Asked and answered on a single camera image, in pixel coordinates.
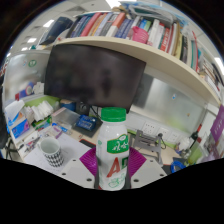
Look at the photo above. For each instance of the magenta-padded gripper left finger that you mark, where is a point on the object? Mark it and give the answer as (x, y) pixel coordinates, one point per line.
(87, 160)

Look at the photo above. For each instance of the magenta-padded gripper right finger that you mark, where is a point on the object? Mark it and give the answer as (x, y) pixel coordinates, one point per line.
(137, 161)

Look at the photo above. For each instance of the white green-capped drink bottle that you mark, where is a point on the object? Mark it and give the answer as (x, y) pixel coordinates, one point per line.
(112, 150)

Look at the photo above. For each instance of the grey metal laptop stand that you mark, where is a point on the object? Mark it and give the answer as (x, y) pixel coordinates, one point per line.
(146, 143)

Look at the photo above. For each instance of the large handwritten white paper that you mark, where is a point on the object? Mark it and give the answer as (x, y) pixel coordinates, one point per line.
(71, 146)

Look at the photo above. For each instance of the black-white checkered mug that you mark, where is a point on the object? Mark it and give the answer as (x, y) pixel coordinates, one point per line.
(51, 153)

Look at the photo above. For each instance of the small blue box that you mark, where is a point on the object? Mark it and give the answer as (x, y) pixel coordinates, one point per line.
(86, 122)

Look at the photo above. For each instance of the clear plastic container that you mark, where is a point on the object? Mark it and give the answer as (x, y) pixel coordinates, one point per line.
(65, 117)

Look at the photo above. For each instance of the blue round container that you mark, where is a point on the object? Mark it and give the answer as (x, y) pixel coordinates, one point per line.
(68, 106)

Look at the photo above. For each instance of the dark wine bottle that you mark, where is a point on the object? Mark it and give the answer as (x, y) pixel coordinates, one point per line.
(195, 135)

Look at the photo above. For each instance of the stack of white napkins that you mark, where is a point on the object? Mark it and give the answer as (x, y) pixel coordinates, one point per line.
(42, 110)

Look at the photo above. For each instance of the blue plastic packet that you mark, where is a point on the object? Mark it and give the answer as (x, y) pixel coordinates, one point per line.
(20, 128)

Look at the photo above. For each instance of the black computer monitor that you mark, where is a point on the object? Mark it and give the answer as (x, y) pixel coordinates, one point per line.
(93, 75)

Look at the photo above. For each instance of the purple hanging banner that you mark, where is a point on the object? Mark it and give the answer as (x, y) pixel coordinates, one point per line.
(218, 125)

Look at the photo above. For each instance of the white wall power outlets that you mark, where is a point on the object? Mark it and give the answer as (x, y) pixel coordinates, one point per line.
(151, 127)

